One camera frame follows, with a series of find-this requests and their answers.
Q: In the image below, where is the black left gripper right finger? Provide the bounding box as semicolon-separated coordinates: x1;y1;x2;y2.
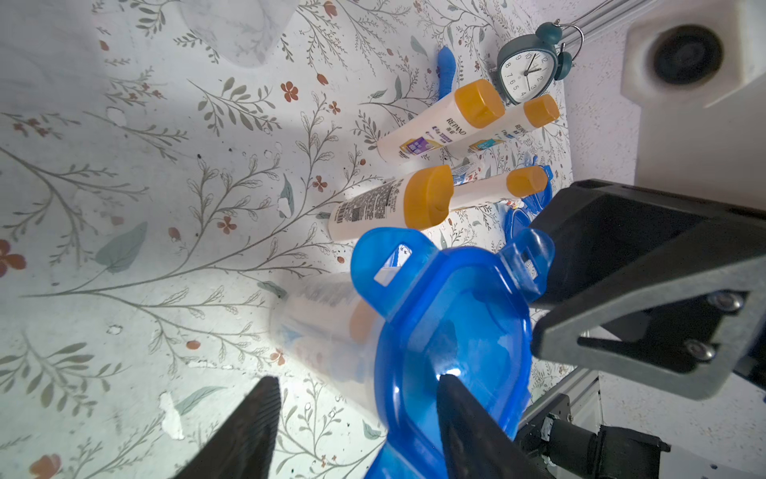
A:
437;374;550;479

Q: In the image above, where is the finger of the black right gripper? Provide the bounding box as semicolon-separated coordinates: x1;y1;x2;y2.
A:
532;180;765;400

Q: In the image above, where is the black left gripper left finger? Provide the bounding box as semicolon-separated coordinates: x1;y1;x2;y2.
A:
176;376;281;479

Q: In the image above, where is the clear plastic kit container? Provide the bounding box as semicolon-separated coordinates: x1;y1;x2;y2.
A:
269;273;385;419

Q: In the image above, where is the yellow cap bottle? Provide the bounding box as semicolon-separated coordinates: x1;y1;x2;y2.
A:
328;165;454;241
377;79;506;165
446;94;561;157
450;168;546;211

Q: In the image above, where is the green teal alarm clock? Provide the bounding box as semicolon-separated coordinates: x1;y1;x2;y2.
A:
491;21;586;106

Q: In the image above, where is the clear plastic cup right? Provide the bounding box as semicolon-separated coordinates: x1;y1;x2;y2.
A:
181;0;299;68

